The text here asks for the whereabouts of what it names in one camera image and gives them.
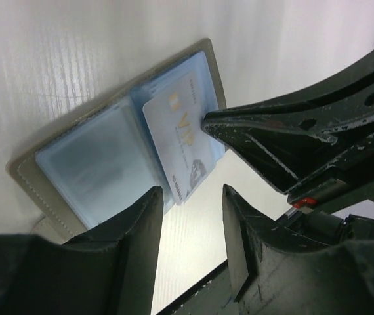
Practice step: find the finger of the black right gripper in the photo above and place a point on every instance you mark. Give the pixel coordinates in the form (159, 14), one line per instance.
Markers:
(344, 100)

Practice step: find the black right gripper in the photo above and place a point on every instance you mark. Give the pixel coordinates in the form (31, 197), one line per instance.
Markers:
(324, 172)

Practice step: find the grey card holder wallet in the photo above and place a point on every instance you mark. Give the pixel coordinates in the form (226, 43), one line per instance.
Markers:
(100, 163)

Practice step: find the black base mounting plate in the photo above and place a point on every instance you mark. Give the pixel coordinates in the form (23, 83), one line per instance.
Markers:
(211, 295)

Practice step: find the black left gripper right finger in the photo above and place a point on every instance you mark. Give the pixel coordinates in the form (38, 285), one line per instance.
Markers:
(274, 270)

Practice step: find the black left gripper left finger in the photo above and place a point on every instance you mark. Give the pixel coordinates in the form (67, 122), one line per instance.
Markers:
(109, 269)

